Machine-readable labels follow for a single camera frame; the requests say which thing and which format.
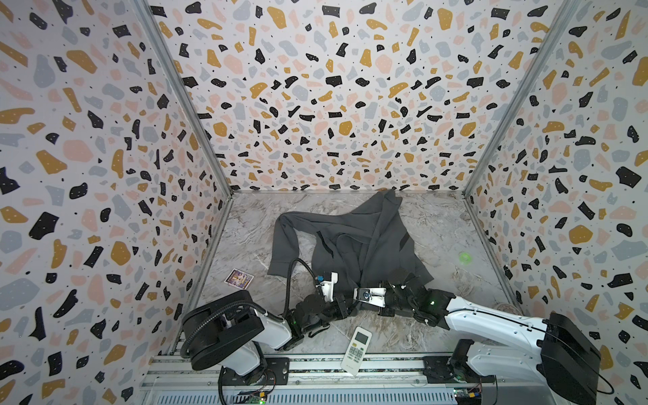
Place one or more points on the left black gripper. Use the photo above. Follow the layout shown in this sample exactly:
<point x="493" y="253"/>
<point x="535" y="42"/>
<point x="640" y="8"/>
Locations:
<point x="339" y="307"/>

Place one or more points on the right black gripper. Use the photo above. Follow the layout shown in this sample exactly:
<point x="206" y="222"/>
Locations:
<point x="387" y="301"/>

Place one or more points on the dark grey zip jacket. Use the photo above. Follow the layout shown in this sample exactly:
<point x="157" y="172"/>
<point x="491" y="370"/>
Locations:
<point x="364" y="246"/>

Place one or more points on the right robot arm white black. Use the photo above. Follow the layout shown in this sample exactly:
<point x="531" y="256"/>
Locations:
<point x="549" y="350"/>

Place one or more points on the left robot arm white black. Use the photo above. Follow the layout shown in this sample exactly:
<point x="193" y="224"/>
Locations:
<point x="230" y="331"/>

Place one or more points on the white remote control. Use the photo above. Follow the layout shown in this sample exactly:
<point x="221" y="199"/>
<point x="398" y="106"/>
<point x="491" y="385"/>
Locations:
<point x="355" y="353"/>

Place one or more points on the small colourful card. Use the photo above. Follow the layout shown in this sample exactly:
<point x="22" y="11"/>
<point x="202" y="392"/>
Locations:
<point x="239" y="279"/>

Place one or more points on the white perforated vent strip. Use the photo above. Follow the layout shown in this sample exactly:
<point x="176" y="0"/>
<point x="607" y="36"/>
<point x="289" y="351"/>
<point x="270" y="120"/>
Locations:
<point x="320" y="396"/>

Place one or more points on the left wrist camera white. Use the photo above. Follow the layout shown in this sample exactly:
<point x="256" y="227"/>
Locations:
<point x="325" y="286"/>

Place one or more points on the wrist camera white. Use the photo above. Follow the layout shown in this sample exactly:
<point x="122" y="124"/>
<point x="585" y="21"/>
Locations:
<point x="325" y="286"/>
<point x="371" y="296"/>

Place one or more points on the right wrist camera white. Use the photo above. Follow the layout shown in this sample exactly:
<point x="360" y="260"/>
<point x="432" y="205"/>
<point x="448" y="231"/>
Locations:
<point x="371" y="296"/>

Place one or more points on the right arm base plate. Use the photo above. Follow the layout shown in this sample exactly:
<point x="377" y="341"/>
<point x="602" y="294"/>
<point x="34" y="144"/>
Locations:
<point x="445" y="369"/>

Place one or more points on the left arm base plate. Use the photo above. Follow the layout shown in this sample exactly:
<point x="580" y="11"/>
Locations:
<point x="272" y="371"/>

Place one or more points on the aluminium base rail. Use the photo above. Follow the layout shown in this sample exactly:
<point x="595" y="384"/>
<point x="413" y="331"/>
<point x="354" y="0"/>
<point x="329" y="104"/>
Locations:
<point x="306" y="371"/>

